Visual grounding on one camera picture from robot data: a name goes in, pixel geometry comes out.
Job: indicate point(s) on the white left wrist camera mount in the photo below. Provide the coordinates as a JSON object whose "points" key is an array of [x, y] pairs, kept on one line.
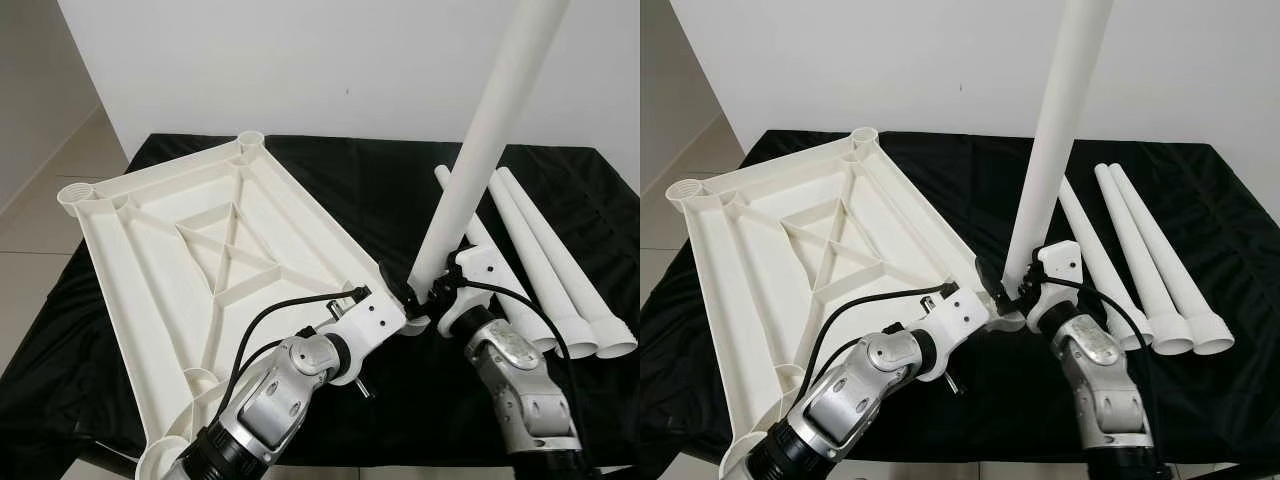
{"points": [[955, 320], [370, 325]]}

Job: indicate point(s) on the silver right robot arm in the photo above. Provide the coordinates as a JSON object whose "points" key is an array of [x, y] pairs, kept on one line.
{"points": [[1100, 380], [520, 380]]}

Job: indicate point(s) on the white plastic table leg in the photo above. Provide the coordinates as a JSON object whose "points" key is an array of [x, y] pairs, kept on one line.
{"points": [[1135, 250], [1165, 255], [1065, 130], [535, 260], [566, 260], [482, 235], [490, 130], [1095, 250]]}

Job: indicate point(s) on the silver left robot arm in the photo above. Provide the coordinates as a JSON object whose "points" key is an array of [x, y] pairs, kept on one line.
{"points": [[870, 385], [280, 390]]}

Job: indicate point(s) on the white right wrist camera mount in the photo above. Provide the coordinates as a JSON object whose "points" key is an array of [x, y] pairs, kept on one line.
{"points": [[475, 265], [1060, 262]]}

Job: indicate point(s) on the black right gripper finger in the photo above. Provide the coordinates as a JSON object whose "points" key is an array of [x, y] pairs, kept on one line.
{"points": [[396, 288], [988, 283]]}

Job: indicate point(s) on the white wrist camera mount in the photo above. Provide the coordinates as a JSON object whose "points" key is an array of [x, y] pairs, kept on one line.
{"points": [[475, 265], [370, 325], [955, 320], [1060, 262]]}

